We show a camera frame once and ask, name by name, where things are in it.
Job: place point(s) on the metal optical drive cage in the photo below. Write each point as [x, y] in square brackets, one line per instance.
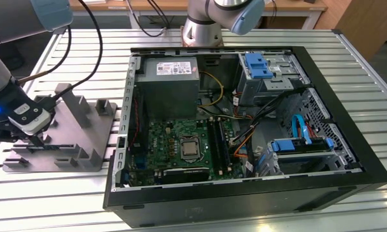
[277, 84]

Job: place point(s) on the black RAM slot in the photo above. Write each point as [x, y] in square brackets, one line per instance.
[214, 145]

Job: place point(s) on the green motherboard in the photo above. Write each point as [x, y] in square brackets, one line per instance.
[161, 149]

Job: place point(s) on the black graphics card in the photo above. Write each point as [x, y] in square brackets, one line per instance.
[186, 175]

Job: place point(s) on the black case fan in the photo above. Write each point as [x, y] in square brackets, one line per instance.
[142, 113]

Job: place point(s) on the blue plastic drive latch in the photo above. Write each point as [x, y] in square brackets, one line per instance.
[258, 67]

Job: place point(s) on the black PC case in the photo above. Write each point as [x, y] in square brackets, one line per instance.
[213, 207]

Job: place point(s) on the hard disk in blue carrier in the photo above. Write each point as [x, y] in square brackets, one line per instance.
[282, 146]

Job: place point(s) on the grey parts rack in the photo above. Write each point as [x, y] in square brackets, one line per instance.
[67, 135]

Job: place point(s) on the metal disk bay cage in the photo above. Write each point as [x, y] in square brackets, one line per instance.
[306, 154]

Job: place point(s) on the silver CPU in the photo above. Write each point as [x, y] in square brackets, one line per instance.
[189, 148]

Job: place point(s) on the brown wooden cabinet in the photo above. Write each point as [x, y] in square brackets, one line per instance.
[358, 24]

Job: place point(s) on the white flat box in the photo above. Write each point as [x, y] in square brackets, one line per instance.
[95, 1]

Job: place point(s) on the black CPU socket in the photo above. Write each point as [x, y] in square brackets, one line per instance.
[185, 157]

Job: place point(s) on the grey power supply unit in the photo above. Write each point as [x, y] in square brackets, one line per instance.
[167, 96]

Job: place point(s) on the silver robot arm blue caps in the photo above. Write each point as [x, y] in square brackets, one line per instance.
[0, 67]

